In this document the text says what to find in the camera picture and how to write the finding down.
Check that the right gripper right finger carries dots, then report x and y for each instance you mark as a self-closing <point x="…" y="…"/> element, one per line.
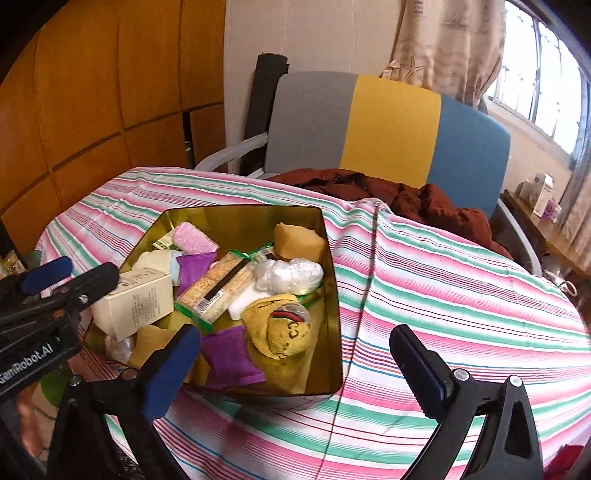
<point x="508" y="445"/>

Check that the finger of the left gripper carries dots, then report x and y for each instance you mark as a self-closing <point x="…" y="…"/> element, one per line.
<point x="76" y="295"/>
<point x="32" y="282"/>

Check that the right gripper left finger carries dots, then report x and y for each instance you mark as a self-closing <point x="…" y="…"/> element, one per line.
<point x="82" y="446"/>

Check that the cream green carton box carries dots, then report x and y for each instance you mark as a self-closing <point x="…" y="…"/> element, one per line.
<point x="141" y="298"/>

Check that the purple sachet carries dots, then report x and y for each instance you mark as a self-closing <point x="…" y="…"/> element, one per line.
<point x="228" y="359"/>
<point x="192" y="268"/>

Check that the gold metal tray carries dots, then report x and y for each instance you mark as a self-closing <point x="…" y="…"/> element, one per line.
<point x="293" y="382"/>

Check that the clear plastic wrap ball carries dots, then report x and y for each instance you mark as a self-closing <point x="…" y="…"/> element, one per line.
<point x="298" y="276"/>

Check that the striped bed sheet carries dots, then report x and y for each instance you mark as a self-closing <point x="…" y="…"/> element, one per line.
<point x="478" y="310"/>

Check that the wooden wardrobe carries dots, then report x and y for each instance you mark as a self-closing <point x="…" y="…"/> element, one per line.
<point x="103" y="87"/>

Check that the wooden desk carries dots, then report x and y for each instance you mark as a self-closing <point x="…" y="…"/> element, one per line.
<point x="547" y="239"/>

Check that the dark red blanket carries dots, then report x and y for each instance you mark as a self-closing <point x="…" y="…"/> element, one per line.
<point x="427" y="205"/>

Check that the white box on desk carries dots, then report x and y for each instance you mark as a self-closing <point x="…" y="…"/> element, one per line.
<point x="541" y="193"/>

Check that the grey yellow blue headboard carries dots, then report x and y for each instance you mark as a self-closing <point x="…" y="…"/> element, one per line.
<point x="388" y="130"/>

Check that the window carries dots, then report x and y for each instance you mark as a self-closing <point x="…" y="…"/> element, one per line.
<point x="542" y="82"/>

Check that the beige patterned curtain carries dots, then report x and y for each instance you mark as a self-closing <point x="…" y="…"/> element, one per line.
<point x="453" y="48"/>

